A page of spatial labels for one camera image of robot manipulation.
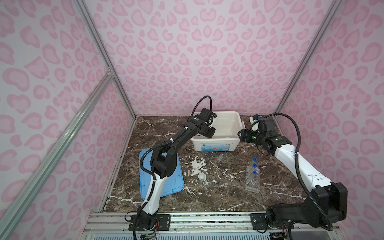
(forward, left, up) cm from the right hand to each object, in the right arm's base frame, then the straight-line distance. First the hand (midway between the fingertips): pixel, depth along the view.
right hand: (244, 132), depth 83 cm
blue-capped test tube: (-4, -11, -24) cm, 26 cm away
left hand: (+8, +17, -8) cm, 20 cm away
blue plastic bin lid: (-22, +39, -20) cm, 49 cm away
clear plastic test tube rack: (-18, -7, -21) cm, 29 cm away
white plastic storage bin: (+7, +8, -17) cm, 20 cm away
